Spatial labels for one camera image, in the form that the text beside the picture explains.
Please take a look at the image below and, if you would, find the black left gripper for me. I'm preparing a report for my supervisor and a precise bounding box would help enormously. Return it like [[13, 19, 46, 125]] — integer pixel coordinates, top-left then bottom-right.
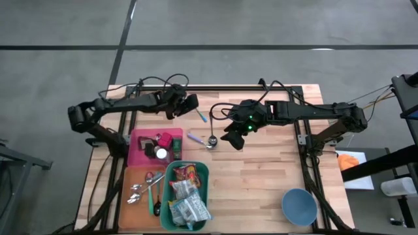
[[163, 84, 200, 120]]

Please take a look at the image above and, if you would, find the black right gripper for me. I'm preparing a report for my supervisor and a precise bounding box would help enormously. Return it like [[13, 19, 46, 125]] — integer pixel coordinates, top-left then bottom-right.
[[220, 99, 271, 151]]

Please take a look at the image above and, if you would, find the lilac handled spoon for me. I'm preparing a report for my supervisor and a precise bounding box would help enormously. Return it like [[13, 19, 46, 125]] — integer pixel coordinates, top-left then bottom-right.
[[186, 132, 215, 151]]

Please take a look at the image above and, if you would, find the pink cube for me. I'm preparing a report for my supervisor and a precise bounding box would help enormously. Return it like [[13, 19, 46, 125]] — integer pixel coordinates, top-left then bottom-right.
[[158, 132, 174, 149]]

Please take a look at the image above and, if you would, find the green-lidded spice jar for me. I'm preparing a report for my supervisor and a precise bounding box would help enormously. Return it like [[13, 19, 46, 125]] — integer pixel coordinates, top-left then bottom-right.
[[172, 136, 183, 156]]

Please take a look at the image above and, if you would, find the brown sauce pouch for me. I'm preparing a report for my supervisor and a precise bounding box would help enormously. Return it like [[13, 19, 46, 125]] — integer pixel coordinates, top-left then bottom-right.
[[137, 134, 158, 151]]

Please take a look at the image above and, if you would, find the white plastic bottle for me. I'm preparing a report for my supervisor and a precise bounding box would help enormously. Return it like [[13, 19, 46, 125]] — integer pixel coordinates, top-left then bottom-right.
[[155, 146, 170, 163]]

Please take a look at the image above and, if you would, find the red yellow chips bag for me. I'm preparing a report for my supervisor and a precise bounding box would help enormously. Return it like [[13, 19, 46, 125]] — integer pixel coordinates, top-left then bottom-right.
[[172, 163, 202, 188]]

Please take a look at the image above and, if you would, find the pink plastic tray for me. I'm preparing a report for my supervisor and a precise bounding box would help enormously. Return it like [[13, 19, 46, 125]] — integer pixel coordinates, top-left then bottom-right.
[[126, 127, 184, 168]]

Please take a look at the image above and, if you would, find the clear plastic-wrapped packet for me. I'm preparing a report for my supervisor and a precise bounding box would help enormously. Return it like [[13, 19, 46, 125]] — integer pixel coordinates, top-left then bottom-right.
[[178, 191, 213, 225]]

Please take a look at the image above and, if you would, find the clear yellow-edged snack packet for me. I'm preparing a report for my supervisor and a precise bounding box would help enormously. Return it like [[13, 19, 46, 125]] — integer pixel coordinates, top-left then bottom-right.
[[168, 198, 194, 230]]

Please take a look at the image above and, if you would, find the silver metal spoon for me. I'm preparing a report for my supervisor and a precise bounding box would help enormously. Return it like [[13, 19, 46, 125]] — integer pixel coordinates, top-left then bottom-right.
[[130, 172, 165, 193]]

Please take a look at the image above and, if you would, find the teal plastic bin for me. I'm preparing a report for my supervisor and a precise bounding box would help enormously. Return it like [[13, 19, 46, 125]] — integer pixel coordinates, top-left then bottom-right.
[[159, 160, 210, 232]]

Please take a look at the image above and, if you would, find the blue bowl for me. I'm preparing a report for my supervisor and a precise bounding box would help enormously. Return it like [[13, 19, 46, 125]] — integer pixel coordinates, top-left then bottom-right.
[[281, 187, 318, 227]]

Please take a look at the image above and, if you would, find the orange cloth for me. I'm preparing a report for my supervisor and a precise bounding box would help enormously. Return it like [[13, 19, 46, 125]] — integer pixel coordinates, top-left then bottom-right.
[[337, 153, 361, 172]]

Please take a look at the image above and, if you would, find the orange plastic tray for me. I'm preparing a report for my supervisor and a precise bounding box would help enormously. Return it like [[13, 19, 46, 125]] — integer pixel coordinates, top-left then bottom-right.
[[118, 165, 168, 231]]

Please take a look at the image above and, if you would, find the white paper sheet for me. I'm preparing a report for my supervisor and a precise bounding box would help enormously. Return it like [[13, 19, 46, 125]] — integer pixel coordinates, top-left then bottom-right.
[[335, 149, 376, 191]]

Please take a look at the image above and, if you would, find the black diagonal beam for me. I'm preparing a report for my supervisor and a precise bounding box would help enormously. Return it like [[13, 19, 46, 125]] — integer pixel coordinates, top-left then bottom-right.
[[341, 144, 418, 183]]

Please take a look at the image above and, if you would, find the grey metal table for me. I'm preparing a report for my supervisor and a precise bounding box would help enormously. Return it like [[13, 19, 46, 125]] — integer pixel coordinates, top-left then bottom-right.
[[0, 139, 53, 235]]

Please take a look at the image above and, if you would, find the black equipment cart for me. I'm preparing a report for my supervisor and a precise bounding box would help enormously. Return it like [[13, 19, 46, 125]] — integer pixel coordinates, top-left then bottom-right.
[[391, 71, 418, 146]]

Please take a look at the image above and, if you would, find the black stand leg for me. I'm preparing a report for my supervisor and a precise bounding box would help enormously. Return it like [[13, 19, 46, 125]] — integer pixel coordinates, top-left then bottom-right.
[[396, 195, 417, 229]]

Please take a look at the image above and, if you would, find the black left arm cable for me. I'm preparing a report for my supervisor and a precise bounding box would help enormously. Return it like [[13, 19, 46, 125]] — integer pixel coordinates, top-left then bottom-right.
[[97, 73, 191, 99]]

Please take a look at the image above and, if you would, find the black aluminium table frame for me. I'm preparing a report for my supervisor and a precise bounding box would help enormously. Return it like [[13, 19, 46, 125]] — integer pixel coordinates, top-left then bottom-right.
[[76, 78, 355, 235]]

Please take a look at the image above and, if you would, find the black braided cable sleeve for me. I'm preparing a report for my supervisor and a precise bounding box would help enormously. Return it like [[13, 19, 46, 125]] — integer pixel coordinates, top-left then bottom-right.
[[80, 153, 128, 233], [299, 153, 352, 233]]

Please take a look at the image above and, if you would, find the black and yellow cable bundle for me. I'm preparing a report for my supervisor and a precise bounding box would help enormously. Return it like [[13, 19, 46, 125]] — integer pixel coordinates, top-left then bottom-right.
[[347, 84, 396, 123]]

